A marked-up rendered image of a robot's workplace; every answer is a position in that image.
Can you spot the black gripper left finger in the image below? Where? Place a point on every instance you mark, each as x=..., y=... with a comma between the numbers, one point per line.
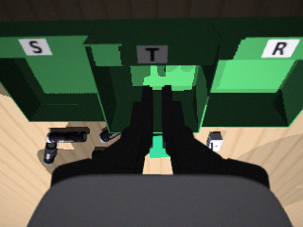
x=126, y=155

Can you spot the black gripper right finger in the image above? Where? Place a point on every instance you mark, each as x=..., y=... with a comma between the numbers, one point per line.
x=190, y=156

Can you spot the black aa battery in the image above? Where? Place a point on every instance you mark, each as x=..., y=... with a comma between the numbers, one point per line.
x=95, y=152
x=50, y=151
x=66, y=136
x=105, y=136

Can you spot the green bins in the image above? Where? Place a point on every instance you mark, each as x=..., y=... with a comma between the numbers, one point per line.
x=258, y=81

